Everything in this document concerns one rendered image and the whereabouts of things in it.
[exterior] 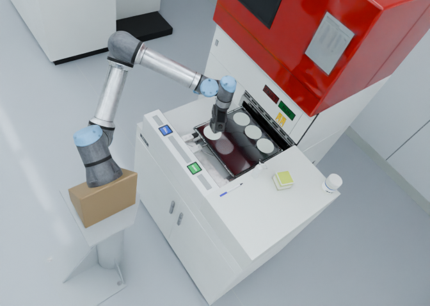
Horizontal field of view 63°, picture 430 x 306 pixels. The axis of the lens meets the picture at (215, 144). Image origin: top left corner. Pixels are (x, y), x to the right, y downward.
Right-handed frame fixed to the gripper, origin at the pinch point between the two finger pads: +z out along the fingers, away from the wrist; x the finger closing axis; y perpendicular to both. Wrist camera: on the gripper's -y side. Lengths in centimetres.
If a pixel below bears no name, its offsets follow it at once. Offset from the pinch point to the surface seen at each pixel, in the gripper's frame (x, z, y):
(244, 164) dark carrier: -16.7, 8.2, -13.0
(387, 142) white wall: -173, 77, 74
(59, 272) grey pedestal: 82, 94, -47
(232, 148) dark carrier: -10.8, 7.8, -3.4
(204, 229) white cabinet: 1.8, 24.7, -43.2
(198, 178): 8.6, 1.4, -27.8
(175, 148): 20.5, 0.7, -12.3
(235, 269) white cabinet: -13, 23, -63
